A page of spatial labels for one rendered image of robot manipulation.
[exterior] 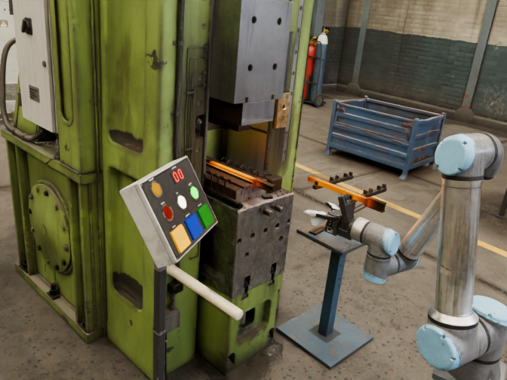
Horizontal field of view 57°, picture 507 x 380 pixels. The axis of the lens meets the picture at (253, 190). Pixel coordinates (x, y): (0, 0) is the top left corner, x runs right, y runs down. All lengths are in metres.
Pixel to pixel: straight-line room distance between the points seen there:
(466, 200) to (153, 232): 0.95
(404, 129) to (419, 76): 4.81
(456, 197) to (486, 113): 8.30
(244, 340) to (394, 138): 3.79
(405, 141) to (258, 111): 3.83
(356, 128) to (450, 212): 4.55
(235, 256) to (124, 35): 1.05
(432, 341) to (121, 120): 1.52
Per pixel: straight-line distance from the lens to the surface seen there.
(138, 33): 2.03
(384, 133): 5.83
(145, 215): 1.50
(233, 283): 2.18
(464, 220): 1.52
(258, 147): 2.39
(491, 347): 1.78
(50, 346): 2.78
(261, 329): 2.58
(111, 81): 2.16
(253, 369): 2.58
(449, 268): 1.57
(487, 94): 9.77
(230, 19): 1.90
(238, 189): 2.06
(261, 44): 1.96
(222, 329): 2.38
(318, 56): 9.39
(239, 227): 2.05
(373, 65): 11.05
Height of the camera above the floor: 1.74
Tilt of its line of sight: 21 degrees down
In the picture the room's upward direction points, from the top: 5 degrees clockwise
